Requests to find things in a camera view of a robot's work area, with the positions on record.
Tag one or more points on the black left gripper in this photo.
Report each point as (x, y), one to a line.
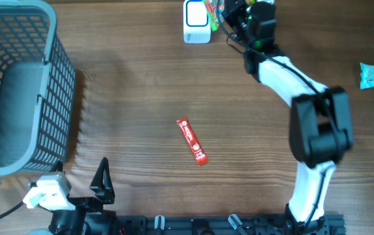
(102, 185)

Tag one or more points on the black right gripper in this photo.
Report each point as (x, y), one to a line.
(229, 13)

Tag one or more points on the Haribo gummy candy bag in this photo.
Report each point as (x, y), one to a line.
(214, 10)

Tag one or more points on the red Nescafe coffee stick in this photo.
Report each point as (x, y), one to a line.
(193, 142)

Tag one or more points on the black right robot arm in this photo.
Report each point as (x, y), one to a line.
(320, 128)

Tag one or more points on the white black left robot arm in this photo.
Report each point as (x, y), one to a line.
(89, 215)

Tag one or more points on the white barcode scanner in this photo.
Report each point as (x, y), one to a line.
(196, 23)

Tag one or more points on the grey plastic shopping basket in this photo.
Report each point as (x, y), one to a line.
(37, 88)

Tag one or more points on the black aluminium mounting rail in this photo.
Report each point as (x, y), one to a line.
(270, 224)

